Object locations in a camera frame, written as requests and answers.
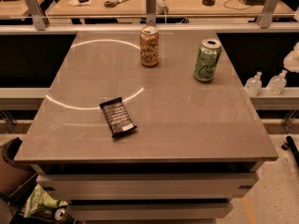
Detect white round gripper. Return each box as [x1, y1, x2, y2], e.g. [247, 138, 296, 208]
[283, 42, 299, 73]

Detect green soda can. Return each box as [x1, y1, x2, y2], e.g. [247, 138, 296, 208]
[193, 38, 221, 82]

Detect orange soda can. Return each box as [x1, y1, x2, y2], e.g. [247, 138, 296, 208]
[140, 26, 159, 67]

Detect can in floor bin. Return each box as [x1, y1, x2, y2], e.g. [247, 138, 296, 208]
[54, 208, 65, 221]

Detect right clear sanitizer bottle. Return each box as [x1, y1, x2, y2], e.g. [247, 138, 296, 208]
[266, 70, 287, 95]

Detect clear sanitizer bottle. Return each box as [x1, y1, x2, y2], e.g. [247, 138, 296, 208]
[244, 72, 262, 97]
[266, 70, 287, 95]

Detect left clear sanitizer bottle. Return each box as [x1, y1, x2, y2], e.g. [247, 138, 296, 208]
[244, 72, 262, 97]

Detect black chair leg caster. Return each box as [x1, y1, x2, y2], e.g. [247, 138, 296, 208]
[281, 135, 299, 167]

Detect white power strip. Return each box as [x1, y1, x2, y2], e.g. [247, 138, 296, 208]
[156, 0, 168, 15]

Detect black snack bar wrapper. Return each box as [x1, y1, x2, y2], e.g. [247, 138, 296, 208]
[99, 97, 136, 137]

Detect upper table drawer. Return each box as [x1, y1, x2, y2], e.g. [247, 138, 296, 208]
[37, 173, 258, 201]

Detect table drawer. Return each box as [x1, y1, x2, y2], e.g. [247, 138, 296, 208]
[67, 203, 233, 221]
[37, 173, 258, 201]

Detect scissors on back desk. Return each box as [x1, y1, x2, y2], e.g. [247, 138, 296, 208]
[104, 0, 130, 7]

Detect lower table drawer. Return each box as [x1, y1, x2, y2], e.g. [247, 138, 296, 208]
[67, 203, 233, 221]

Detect green chip bag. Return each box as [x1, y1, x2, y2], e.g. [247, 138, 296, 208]
[24, 184, 67, 218]

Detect brown bin at left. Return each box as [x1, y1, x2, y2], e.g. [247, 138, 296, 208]
[0, 137, 36, 202]

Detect right metal bracket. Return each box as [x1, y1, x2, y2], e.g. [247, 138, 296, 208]
[257, 0, 279, 28]

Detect metal bracket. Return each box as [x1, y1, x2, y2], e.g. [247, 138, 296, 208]
[146, 0, 156, 26]
[24, 0, 49, 31]
[257, 0, 279, 28]

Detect middle metal bracket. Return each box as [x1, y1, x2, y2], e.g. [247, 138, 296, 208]
[146, 0, 156, 26]

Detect left metal bracket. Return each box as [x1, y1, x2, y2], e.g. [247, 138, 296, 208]
[24, 0, 49, 31]

